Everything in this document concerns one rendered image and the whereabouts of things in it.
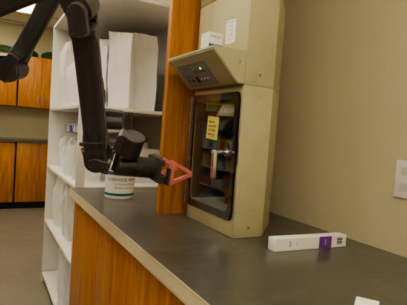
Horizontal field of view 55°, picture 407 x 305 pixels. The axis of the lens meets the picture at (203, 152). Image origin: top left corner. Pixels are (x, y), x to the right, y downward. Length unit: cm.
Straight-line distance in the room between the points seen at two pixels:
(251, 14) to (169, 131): 53
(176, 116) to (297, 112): 50
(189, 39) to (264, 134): 51
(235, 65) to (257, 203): 43
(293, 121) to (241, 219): 58
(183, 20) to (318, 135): 67
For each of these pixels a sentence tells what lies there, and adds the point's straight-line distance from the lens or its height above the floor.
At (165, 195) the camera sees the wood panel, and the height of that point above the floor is 101.
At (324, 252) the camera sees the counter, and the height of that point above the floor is 94.
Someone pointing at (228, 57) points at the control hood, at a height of 148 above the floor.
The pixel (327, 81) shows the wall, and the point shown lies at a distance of 156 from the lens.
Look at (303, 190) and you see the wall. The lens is 161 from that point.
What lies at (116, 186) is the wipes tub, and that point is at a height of 100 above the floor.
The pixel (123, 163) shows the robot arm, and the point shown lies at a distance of 105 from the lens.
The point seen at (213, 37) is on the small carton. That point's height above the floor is 155.
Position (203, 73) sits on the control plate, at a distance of 130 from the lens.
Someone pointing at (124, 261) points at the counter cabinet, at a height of 83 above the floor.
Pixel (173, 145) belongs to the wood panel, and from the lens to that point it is 150.
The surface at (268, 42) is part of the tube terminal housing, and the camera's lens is 127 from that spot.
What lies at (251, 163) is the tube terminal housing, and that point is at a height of 117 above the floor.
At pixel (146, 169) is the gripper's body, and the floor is 115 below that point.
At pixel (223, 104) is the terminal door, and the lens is 127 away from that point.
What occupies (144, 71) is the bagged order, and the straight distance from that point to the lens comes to 254.
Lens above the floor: 126
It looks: 3 degrees down
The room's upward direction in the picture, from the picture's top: 4 degrees clockwise
